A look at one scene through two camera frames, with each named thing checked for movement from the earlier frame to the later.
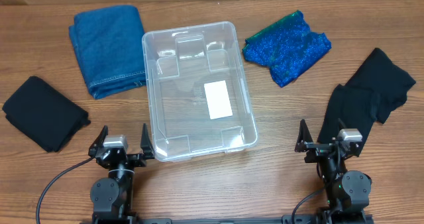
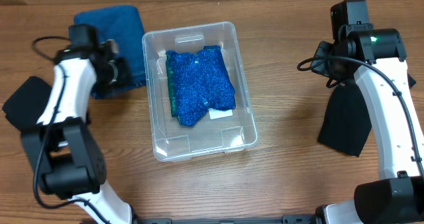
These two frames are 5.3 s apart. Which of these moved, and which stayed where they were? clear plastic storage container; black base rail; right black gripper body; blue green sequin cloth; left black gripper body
Moved: right black gripper body; blue green sequin cloth; left black gripper body
Stayed: black base rail; clear plastic storage container
